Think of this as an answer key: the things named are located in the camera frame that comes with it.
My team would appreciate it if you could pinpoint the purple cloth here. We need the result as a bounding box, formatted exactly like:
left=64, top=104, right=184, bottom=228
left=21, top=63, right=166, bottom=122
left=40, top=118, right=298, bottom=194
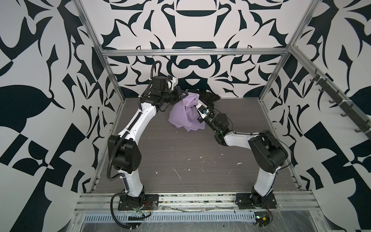
left=168, top=93, right=206, bottom=131

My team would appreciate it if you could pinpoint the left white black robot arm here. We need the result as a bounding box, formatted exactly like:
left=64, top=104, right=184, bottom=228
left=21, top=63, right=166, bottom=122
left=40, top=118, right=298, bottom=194
left=106, top=61, right=188, bottom=198

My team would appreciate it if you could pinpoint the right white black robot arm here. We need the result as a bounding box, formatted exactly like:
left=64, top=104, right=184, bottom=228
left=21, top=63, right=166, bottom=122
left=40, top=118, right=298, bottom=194
left=199, top=110, right=289, bottom=200

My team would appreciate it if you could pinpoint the black cloth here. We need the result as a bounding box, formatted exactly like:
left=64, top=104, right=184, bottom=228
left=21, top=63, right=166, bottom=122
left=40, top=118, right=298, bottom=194
left=199, top=91, right=221, bottom=108

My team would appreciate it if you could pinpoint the small electronics board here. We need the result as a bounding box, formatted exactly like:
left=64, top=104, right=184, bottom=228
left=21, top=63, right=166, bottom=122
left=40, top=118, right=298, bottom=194
left=255, top=215, right=271, bottom=228

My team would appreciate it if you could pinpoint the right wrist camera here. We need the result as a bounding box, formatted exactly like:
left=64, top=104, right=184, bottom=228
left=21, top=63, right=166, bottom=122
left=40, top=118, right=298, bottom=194
left=196, top=103, right=210, bottom=123

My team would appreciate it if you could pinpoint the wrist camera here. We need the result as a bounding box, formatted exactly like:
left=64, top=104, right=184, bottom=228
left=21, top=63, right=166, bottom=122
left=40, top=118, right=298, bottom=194
left=166, top=75, right=178, bottom=90
left=196, top=103, right=210, bottom=123

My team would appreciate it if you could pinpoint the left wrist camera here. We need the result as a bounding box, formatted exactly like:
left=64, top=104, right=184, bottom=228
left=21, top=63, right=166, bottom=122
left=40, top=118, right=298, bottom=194
left=166, top=75, right=178, bottom=90

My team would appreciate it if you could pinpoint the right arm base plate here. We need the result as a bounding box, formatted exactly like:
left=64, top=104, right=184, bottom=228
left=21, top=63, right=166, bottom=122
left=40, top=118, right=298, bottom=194
left=235, top=193, right=277, bottom=209

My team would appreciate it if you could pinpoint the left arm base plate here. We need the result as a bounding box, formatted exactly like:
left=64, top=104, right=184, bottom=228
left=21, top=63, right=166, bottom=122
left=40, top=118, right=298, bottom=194
left=118, top=194, right=159, bottom=211

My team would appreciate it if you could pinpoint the aluminium front rail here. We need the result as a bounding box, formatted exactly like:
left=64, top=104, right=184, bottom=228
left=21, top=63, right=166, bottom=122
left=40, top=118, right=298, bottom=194
left=73, top=191, right=320, bottom=213

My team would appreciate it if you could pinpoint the black corrugated cable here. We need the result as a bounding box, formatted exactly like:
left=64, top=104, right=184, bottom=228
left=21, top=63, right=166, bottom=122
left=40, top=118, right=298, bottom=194
left=109, top=189, right=151, bottom=230

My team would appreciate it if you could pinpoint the white slotted cable duct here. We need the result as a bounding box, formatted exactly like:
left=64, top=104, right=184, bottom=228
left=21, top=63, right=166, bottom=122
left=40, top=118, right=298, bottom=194
left=82, top=211, right=256, bottom=223

